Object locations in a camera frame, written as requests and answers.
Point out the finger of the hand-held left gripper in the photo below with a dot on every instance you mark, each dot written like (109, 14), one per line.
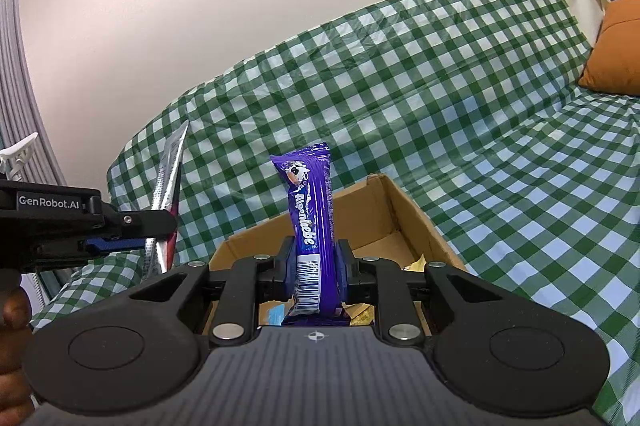
(140, 223)

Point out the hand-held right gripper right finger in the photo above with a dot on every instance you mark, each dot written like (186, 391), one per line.
(343, 268)

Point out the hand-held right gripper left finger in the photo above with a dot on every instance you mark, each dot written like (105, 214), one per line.
(290, 268)

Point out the purple candy packet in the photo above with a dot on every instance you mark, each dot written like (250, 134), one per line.
(310, 206)

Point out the silver snack packet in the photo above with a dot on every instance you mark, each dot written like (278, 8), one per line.
(172, 166)

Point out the brown cardboard box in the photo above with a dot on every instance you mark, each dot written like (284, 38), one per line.
(395, 216)

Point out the person's left hand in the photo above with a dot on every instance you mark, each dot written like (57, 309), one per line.
(12, 356)

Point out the yellow snack packet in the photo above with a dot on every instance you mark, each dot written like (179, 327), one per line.
(362, 314)
(414, 264)

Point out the white plastic rack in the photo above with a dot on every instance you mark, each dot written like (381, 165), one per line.
(17, 153)

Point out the grey curtain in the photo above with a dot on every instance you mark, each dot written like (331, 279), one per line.
(20, 81)

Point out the green checkered cloth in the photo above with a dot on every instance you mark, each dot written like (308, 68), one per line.
(425, 106)

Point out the orange cushion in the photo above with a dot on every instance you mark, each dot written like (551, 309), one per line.
(617, 46)

